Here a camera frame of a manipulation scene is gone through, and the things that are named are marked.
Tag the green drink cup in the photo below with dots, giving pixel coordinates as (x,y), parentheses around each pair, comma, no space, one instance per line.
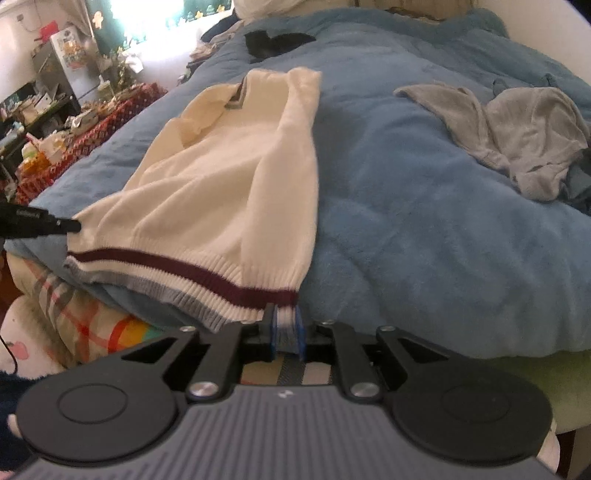
(104,90)

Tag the green mat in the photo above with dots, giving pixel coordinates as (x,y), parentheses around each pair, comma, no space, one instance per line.
(568,392)

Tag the blue fleece blanket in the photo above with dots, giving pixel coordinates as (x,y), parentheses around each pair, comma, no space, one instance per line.
(415,230)

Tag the plaid bed sheet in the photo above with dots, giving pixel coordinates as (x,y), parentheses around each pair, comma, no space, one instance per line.
(83,314)

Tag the beige curtain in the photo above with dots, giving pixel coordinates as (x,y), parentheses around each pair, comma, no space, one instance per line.
(425,7)

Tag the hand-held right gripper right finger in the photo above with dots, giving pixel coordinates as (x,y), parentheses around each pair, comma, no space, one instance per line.
(301,337)

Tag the white flower bouquet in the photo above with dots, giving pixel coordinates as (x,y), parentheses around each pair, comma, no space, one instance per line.
(122,64)

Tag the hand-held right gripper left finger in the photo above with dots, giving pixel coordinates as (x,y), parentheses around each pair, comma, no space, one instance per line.
(275,332)

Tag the cream knit vest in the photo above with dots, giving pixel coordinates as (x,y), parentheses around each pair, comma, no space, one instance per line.
(207,207)

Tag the red patterned tablecloth table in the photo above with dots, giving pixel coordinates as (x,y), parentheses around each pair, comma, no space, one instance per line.
(92,129)

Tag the small black cloth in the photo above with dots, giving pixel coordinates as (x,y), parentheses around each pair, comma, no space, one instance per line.
(265,46)

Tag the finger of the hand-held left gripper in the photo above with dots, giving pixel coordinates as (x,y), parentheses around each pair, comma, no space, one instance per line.
(41,221)

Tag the black cluttered shelf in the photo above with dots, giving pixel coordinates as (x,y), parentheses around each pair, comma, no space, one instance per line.
(60,108)

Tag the white sheer curtain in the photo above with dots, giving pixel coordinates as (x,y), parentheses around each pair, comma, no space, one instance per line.
(263,7)

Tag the green printed curtain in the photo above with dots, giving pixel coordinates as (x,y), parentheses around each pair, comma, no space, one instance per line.
(104,23)

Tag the white plush toy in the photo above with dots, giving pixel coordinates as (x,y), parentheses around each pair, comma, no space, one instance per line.
(27,341)

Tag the grey fridge with stickers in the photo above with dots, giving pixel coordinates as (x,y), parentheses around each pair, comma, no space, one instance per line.
(51,69)

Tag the grey t-shirt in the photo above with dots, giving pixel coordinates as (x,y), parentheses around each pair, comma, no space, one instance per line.
(521,134)

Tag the dark blue clothes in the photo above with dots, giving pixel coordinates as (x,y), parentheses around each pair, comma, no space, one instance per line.
(226,30)

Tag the blue denim jeans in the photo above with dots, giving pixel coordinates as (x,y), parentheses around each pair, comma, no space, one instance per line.
(579,184)

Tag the red box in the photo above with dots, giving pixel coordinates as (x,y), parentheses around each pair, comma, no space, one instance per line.
(47,33)

